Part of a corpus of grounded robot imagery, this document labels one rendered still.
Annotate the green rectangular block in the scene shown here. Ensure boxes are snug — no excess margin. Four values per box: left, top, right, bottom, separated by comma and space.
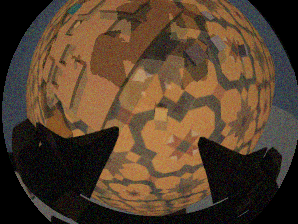
68, 3, 82, 15

